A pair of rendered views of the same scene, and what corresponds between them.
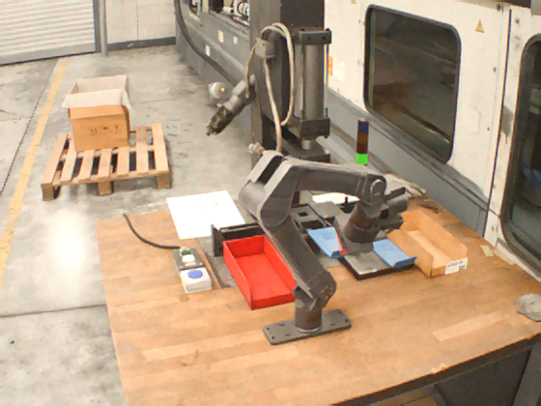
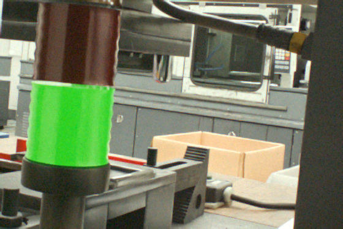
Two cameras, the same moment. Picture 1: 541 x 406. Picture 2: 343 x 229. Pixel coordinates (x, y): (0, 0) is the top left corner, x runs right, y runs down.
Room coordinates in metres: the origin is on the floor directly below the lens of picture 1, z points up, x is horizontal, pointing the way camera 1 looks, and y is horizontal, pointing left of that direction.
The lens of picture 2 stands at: (1.93, -0.46, 1.10)
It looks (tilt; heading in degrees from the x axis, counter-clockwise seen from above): 3 degrees down; 138
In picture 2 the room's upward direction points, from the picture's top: 5 degrees clockwise
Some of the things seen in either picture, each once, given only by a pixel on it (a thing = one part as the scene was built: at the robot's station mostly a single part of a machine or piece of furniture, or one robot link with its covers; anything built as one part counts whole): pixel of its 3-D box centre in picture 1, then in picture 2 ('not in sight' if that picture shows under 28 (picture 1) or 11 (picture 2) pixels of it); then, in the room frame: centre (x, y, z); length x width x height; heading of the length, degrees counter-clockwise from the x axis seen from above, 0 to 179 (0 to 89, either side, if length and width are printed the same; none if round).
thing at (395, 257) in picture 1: (391, 249); not in sight; (1.35, -0.33, 0.93); 0.15 x 0.07 x 0.03; 21
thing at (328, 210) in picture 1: (306, 214); (82, 180); (1.49, -0.10, 0.98); 0.20 x 0.10 x 0.01; 109
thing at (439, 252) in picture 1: (425, 243); not in sight; (1.39, -0.44, 0.93); 0.25 x 0.13 x 0.08; 19
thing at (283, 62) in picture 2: not in sight; (286, 50); (-0.96, 3.79, 1.27); 0.23 x 0.18 x 0.38; 106
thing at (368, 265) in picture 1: (373, 256); not in sight; (1.36, -0.28, 0.91); 0.17 x 0.16 x 0.02; 109
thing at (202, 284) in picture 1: (196, 284); not in sight; (1.24, 0.19, 0.90); 0.07 x 0.07 x 0.06; 19
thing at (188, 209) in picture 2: (223, 239); (187, 182); (1.41, 0.13, 0.95); 0.06 x 0.03 x 0.09; 109
